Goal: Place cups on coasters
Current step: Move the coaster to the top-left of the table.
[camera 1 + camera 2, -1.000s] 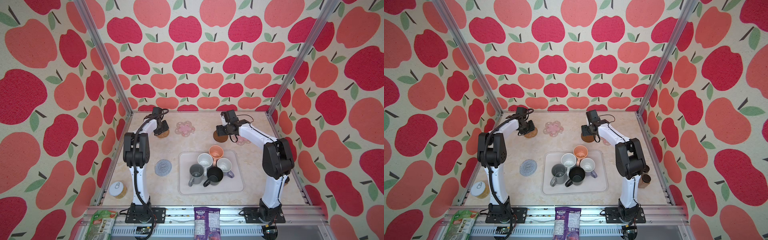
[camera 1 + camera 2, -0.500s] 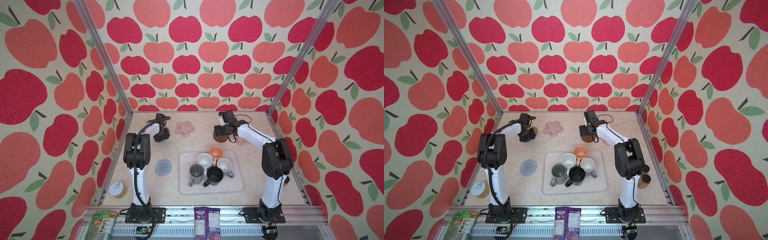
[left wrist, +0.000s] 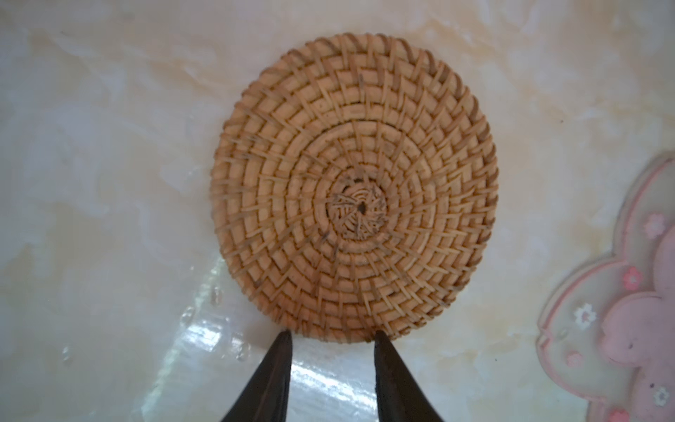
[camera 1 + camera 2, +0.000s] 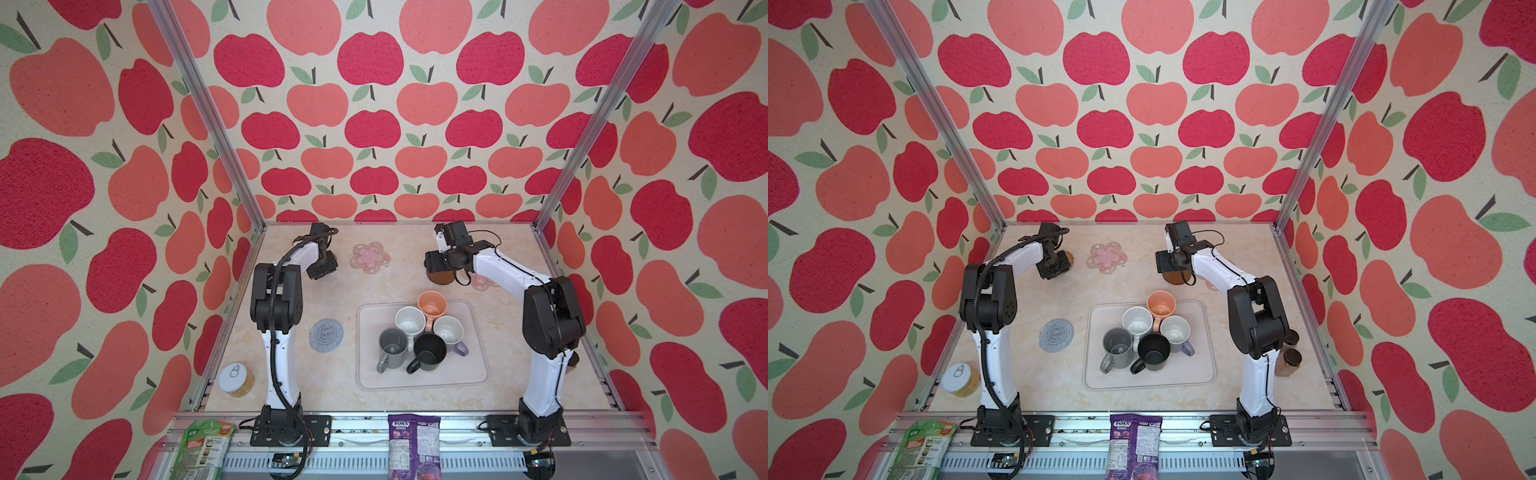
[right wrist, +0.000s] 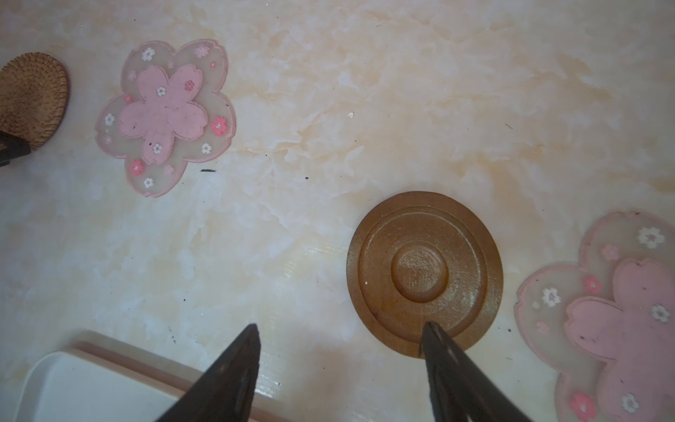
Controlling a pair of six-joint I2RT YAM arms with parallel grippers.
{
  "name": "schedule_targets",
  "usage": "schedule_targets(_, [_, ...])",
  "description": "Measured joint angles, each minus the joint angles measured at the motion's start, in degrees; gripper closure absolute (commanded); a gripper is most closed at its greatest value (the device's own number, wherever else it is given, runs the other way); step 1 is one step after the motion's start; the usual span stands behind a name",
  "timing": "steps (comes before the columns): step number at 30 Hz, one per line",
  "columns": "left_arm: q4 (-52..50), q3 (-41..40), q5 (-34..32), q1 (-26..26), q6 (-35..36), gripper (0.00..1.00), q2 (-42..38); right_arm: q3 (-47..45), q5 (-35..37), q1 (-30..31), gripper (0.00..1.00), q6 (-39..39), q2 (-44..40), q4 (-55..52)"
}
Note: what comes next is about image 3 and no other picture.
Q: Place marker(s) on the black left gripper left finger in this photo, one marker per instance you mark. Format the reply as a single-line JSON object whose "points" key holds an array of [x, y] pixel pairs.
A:
{"points": [[265, 397]]}

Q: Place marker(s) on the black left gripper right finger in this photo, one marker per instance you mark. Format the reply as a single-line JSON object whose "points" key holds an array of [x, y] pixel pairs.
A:
{"points": [[399, 398]]}

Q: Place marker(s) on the pink flower silicone coaster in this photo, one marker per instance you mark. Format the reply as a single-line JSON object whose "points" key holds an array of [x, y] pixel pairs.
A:
{"points": [[607, 333]]}

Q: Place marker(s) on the round woven rattan coaster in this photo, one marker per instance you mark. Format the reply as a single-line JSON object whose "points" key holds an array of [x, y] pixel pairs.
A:
{"points": [[354, 188]]}

